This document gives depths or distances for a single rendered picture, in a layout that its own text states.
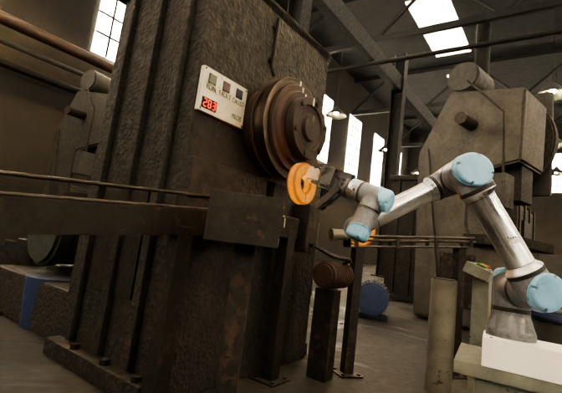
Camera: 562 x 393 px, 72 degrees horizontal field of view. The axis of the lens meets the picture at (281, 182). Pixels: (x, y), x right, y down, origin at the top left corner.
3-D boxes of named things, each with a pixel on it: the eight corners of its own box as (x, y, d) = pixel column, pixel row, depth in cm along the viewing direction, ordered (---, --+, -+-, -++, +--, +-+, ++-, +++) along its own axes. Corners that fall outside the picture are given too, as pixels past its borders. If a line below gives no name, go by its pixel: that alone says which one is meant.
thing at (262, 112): (244, 167, 161) (259, 61, 167) (303, 188, 198) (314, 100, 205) (256, 167, 157) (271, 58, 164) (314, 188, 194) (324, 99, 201)
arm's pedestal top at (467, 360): (560, 375, 136) (560, 364, 137) (577, 403, 109) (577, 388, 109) (460, 353, 152) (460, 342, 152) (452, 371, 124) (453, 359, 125)
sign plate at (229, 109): (194, 109, 150) (201, 65, 152) (238, 129, 170) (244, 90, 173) (198, 108, 148) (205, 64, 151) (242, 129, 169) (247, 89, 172)
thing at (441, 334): (421, 390, 181) (428, 276, 188) (427, 384, 190) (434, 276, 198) (447, 399, 173) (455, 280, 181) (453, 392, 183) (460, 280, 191)
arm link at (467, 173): (547, 298, 129) (462, 155, 139) (581, 303, 114) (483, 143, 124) (516, 315, 128) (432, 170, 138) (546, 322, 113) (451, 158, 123)
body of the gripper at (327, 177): (331, 167, 144) (360, 176, 137) (324, 189, 145) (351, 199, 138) (321, 163, 138) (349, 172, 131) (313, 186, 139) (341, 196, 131)
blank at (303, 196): (287, 160, 141) (294, 160, 139) (309, 165, 154) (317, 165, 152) (286, 203, 141) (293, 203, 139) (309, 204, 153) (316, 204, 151)
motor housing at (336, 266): (298, 376, 178) (312, 258, 186) (322, 367, 196) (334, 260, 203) (324, 385, 170) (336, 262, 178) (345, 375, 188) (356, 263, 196)
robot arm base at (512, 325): (536, 340, 134) (536, 311, 136) (537, 344, 122) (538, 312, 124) (487, 331, 142) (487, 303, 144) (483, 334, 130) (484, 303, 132)
